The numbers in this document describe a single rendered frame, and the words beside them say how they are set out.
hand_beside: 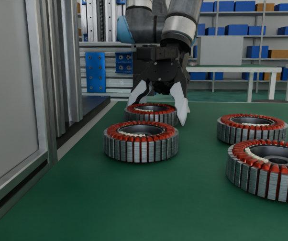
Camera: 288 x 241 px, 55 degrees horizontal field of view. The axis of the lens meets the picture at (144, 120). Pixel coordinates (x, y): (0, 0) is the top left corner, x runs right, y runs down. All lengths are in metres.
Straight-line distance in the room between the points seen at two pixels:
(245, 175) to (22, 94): 0.26
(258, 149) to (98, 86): 0.99
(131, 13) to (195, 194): 0.59
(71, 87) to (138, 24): 0.32
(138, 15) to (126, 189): 0.56
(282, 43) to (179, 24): 7.13
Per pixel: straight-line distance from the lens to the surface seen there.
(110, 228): 0.26
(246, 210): 0.30
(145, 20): 0.79
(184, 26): 0.66
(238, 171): 0.32
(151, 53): 0.55
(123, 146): 0.37
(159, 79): 0.61
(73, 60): 0.53
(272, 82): 3.32
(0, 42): 0.31
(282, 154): 0.39
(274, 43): 7.68
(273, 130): 0.46
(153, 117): 0.53
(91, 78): 1.28
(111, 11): 1.40
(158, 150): 0.38
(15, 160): 0.33
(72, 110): 0.54
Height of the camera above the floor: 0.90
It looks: 14 degrees down
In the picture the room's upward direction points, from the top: straight up
